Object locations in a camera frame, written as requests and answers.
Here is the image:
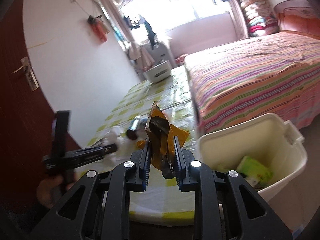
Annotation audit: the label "brown medicine bottle blue label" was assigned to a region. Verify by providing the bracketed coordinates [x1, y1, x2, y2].
[126, 115, 148, 140]

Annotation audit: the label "yellow foil snack wrapper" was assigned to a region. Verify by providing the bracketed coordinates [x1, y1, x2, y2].
[145, 101, 189, 179]

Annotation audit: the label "white plastic trash bin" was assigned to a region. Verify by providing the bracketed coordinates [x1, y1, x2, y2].
[197, 113, 308, 202]

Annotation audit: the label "person's left hand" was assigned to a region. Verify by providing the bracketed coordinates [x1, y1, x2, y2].
[36, 175, 63, 209]

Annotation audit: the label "green package in bin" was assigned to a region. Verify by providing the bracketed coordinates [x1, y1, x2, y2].
[236, 155, 273, 189]

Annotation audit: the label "dark red wooden door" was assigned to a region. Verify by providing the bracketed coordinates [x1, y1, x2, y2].
[0, 0, 81, 205]

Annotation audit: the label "green checkered plastic tablecloth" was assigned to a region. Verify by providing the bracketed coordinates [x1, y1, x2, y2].
[75, 65, 201, 227]

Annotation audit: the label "beige curtain left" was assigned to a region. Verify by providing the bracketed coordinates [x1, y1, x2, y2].
[100, 0, 155, 72]

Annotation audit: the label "white storage box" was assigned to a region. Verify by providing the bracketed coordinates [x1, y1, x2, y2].
[143, 61, 171, 83]

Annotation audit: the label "striped colourful bed cover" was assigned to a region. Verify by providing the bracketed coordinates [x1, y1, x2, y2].
[185, 31, 319, 133]

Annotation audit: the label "dark hanging clothes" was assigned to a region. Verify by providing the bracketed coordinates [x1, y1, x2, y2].
[123, 15, 157, 49]

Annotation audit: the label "stack of folded blankets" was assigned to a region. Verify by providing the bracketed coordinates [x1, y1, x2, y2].
[240, 0, 279, 37]

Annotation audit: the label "red wooden headboard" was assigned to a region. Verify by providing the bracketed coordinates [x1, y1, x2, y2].
[274, 0, 319, 38]

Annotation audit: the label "metal door handle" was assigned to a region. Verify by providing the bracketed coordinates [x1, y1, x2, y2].
[11, 56, 39, 92]

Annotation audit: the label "orange cloth hanging on wall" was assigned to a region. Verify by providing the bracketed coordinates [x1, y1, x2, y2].
[87, 15, 110, 43]

